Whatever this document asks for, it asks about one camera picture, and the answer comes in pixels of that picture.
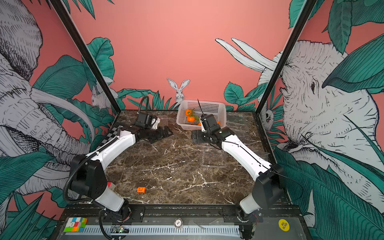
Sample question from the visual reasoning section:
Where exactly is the orange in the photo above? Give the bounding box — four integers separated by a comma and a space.
187, 116, 195, 123

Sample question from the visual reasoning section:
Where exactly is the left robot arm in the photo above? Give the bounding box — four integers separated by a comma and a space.
63, 113, 173, 222

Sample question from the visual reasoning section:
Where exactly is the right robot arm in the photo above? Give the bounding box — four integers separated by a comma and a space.
192, 114, 285, 218

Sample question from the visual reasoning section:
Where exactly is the white plastic basket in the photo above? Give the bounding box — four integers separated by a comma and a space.
175, 99, 228, 132

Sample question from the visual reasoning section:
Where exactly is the black white checkerboard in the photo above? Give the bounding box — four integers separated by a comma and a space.
99, 125, 123, 147

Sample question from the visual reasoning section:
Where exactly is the small orange block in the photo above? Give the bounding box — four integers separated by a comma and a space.
137, 187, 146, 194

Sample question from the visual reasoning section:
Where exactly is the small circuit board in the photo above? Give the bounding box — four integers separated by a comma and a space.
111, 226, 130, 236

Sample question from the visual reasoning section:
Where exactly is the yellow round sticker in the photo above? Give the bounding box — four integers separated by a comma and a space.
279, 219, 290, 232

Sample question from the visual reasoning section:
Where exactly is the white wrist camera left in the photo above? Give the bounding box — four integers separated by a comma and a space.
151, 117, 161, 130

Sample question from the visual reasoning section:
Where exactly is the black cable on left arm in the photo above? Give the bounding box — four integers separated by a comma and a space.
62, 140, 121, 203

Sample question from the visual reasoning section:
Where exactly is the colourful cube on rail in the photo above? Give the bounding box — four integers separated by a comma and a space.
64, 217, 88, 233

